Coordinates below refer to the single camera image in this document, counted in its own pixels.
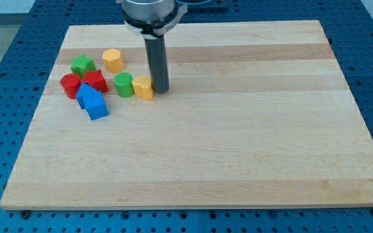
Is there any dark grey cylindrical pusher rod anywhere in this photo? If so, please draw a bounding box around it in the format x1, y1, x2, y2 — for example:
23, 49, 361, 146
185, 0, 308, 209
145, 36, 170, 94

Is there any wooden board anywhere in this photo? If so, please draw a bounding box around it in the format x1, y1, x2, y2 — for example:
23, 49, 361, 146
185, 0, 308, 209
0, 20, 373, 210

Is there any red cylinder block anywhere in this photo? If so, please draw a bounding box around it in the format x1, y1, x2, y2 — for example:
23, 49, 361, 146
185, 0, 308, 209
60, 73, 81, 99

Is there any yellow heart block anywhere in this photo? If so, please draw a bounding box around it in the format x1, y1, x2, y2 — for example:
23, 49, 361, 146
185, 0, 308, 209
131, 75, 154, 100

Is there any red star block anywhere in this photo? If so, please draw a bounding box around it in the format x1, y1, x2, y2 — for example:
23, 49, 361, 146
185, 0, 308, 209
82, 70, 109, 93

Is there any blue cube block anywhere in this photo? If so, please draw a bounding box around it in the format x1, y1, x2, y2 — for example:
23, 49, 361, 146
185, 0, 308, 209
83, 91, 109, 120

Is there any yellow hexagon block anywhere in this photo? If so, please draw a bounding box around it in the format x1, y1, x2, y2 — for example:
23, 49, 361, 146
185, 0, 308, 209
102, 49, 124, 73

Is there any blue triangle block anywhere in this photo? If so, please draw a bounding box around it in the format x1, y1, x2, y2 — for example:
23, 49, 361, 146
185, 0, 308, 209
76, 82, 96, 109

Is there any green star block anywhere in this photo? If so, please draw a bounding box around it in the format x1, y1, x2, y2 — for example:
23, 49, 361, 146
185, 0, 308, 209
71, 54, 96, 78

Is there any green cylinder block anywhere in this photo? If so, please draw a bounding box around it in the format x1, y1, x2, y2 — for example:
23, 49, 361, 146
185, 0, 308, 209
113, 72, 134, 98

